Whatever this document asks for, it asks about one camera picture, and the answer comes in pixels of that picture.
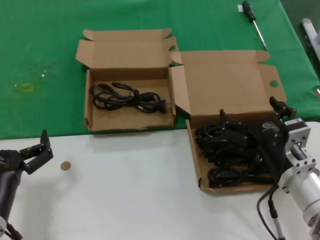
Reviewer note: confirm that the open cardboard box torn rim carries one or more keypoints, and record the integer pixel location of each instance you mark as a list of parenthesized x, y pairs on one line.
[(130, 120)]

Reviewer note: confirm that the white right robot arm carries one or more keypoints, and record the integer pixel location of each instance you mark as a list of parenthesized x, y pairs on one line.
[(305, 180)]

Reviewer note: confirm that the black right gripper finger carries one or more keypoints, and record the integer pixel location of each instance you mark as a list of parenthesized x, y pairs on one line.
[(232, 130), (285, 111)]

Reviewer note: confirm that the small white label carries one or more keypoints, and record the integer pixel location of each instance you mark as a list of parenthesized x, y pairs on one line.
[(239, 9)]

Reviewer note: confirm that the open cardboard box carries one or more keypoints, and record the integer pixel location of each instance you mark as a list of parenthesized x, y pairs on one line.
[(225, 82)]

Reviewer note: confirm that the green tablecloth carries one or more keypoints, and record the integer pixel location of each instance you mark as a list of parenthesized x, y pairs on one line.
[(37, 37)]

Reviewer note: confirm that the small white scrap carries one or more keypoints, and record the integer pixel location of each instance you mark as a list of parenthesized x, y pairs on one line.
[(44, 74)]

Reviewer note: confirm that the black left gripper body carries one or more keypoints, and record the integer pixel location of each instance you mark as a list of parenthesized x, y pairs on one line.
[(10, 161)]

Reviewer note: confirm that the white rectangular sheet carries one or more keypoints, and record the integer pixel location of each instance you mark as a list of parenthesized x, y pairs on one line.
[(311, 32)]

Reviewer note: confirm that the brown round disc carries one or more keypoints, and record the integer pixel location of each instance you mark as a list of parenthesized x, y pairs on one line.
[(65, 165)]

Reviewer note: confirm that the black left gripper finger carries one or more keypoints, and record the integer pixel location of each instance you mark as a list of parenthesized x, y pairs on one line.
[(45, 140), (40, 162)]

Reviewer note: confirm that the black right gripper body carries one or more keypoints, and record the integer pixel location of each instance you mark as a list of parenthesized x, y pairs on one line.
[(270, 140)]

